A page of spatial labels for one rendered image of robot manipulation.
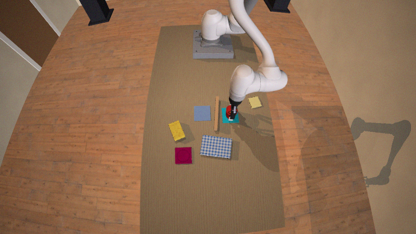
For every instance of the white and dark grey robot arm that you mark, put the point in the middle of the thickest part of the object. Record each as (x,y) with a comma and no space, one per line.
(243,81)

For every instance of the yellow sponge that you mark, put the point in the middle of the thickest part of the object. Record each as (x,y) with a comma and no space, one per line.
(176,130)

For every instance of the dark red square coaster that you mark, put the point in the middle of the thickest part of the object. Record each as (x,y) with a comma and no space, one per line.
(183,155)

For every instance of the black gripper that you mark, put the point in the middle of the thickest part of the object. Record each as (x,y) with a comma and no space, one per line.
(234,105)

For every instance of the red cup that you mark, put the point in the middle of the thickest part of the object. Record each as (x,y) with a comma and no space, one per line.
(228,109)

